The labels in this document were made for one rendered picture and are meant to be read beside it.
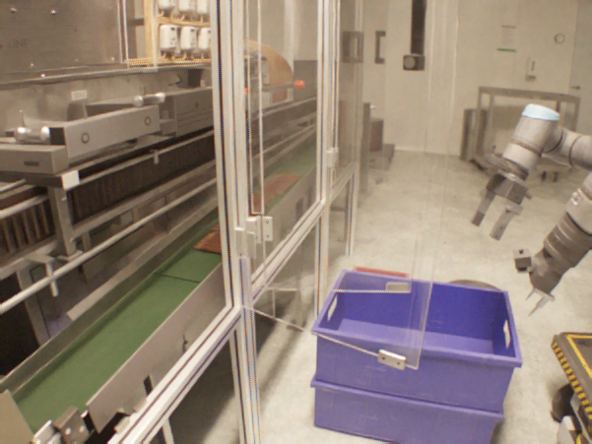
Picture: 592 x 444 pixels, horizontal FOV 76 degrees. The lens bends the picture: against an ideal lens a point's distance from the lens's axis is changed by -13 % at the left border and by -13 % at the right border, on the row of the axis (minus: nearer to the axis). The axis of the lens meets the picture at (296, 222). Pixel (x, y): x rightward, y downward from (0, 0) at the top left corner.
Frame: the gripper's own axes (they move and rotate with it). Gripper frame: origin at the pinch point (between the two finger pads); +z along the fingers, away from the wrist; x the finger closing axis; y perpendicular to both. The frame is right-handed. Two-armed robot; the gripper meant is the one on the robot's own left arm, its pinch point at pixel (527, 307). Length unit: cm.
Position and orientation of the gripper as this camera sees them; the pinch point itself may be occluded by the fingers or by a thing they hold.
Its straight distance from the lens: 91.1
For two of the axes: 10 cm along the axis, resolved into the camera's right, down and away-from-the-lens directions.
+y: -8.8, -4.7, 1.0
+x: -3.3, 4.5, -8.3
